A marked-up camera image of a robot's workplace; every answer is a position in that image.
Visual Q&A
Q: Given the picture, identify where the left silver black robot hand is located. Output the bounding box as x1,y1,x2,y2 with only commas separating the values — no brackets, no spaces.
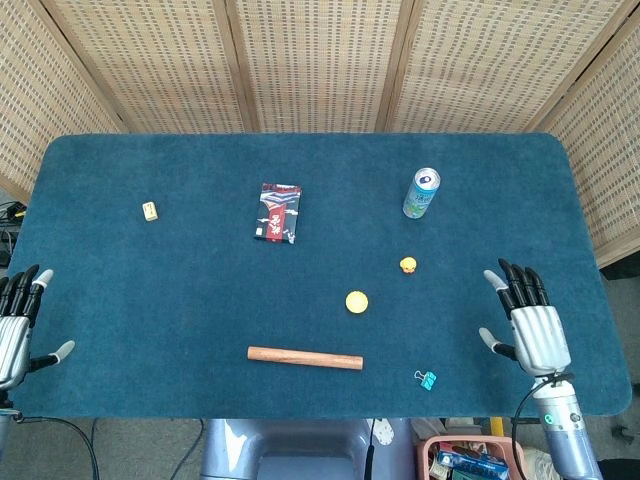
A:
0,264,76,392

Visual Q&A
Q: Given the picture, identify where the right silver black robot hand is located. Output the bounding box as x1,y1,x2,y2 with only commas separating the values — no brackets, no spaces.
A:
478,258,573,377

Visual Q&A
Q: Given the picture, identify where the yellow round disc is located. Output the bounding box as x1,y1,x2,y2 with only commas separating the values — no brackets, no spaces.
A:
344,290,370,315

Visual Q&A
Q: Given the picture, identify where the blue box in basket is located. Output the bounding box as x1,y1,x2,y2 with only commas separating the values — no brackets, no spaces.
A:
437,451,509,480

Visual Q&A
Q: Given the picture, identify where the blue carpet table mat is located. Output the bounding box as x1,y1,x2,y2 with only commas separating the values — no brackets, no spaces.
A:
8,132,632,420

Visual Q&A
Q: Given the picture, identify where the pink plastic basket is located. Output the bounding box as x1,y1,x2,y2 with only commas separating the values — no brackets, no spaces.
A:
417,435,526,480

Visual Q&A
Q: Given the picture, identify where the white perforated plate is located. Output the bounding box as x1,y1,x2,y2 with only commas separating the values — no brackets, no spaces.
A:
374,418,397,447

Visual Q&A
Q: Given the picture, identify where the light blue drink can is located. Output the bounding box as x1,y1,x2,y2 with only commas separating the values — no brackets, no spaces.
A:
402,167,442,219

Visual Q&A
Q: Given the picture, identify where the woven bamboo screen panel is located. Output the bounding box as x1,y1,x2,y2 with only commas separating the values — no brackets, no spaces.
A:
0,0,126,204
224,0,416,135
374,0,640,135
524,14,640,269
27,0,261,135

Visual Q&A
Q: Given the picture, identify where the wooden rolling rod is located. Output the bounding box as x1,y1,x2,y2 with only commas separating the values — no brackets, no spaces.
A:
246,345,365,371

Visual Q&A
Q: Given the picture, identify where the blue grey robot torso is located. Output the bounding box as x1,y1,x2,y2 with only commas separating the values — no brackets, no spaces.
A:
199,418,416,480

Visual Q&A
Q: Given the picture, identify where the black red card box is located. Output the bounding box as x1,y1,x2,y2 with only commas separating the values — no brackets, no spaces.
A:
252,182,303,245

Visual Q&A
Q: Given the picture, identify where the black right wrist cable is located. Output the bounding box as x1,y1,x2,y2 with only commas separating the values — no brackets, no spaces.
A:
510,370,576,454

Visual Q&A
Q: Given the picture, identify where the black cable clutter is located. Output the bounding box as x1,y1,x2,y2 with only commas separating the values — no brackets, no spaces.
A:
0,199,26,267

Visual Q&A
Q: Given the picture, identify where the black floor cable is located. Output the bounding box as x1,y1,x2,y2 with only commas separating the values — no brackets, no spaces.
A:
168,418,206,480
19,415,99,480

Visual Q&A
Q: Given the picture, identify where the black torso cable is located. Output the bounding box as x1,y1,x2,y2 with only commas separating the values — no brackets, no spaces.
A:
363,418,376,480

